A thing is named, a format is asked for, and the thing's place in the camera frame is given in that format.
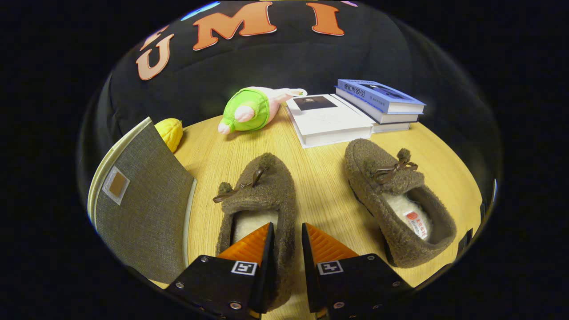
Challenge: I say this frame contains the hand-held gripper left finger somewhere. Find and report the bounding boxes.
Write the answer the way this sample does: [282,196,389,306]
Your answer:
[164,222,276,319]

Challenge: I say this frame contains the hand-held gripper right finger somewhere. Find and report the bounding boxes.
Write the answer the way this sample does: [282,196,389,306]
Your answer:
[301,222,414,319]

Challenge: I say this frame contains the brown fuzzy shoe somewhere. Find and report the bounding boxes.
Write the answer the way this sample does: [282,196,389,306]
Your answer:
[345,139,457,268]
[212,152,297,312]

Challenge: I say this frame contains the grey fabric storage box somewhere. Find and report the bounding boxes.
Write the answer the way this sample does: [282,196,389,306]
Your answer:
[88,116,198,285]

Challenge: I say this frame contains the white book with portrait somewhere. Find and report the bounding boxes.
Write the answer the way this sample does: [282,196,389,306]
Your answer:
[286,94,374,148]

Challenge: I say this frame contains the green and pink plush toy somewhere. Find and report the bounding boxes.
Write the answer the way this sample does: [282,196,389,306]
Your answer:
[218,87,308,135]

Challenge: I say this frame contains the book with blue spine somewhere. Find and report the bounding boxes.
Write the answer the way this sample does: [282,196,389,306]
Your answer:
[331,93,412,134]

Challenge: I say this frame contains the yellow plush toy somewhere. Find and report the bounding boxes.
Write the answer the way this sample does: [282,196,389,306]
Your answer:
[154,118,184,153]

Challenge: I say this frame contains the blue book with figure cover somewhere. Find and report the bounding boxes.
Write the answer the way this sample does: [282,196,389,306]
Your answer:
[334,79,426,124]

